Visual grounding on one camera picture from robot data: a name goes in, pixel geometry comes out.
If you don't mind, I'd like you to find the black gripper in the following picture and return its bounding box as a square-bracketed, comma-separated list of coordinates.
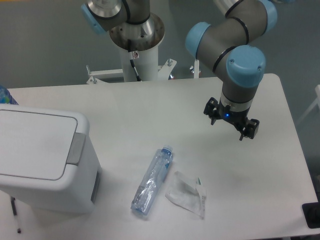
[203, 97, 260, 141]

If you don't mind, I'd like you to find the white push-lid trash can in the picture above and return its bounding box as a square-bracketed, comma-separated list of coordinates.
[0, 104, 102, 214]

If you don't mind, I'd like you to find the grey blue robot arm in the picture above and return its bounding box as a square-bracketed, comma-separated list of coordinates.
[81, 0, 278, 139]

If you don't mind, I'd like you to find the clear plastic wrapper bag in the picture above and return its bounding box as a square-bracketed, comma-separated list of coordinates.
[165, 171, 207, 219]

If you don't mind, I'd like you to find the crushed clear plastic bottle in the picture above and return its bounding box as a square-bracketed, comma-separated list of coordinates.
[130, 145, 173, 216]

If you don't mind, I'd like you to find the black device at edge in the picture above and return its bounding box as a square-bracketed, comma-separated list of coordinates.
[302, 202, 320, 229]

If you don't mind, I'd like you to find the blue labelled water bottle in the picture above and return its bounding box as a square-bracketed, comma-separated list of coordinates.
[0, 85, 18, 105]

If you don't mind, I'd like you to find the black white pen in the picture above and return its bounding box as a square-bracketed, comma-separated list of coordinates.
[10, 196, 22, 234]

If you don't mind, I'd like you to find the white base frame bracket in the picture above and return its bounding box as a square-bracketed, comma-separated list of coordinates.
[85, 57, 202, 85]

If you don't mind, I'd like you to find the white frame at right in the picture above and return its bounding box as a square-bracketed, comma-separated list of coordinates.
[297, 84, 320, 125]

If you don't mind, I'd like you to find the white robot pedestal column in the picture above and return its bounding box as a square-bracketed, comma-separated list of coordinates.
[119, 46, 158, 82]

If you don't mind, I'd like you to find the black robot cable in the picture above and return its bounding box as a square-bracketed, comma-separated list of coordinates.
[126, 38, 143, 83]

